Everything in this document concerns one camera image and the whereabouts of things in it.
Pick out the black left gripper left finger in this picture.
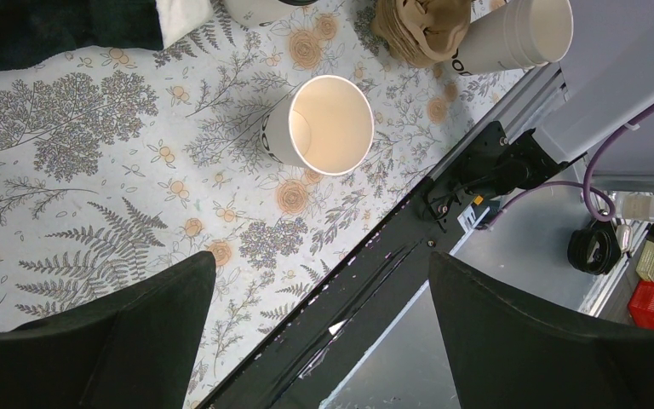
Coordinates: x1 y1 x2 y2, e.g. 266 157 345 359
0 251 216 408

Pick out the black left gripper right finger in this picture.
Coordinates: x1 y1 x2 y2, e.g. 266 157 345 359
428 251 654 408

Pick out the white paper coffee cup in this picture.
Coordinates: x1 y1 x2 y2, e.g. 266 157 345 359
223 0 317 28

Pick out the floral table mat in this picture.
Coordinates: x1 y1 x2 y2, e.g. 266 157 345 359
0 1 523 408

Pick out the stack of paper cups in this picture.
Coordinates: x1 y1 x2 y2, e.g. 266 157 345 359
445 0 574 76

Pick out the brown cardboard cup carrier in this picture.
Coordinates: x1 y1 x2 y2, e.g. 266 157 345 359
370 0 472 68

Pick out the black white checkered pillow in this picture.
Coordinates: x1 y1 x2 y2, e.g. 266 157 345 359
0 0 213 71

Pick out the black cable coil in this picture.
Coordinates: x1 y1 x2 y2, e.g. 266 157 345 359
566 222 623 277

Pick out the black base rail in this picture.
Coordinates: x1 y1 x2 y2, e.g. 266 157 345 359
202 121 568 408

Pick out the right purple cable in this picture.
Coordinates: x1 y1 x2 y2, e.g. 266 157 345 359
485 78 654 230

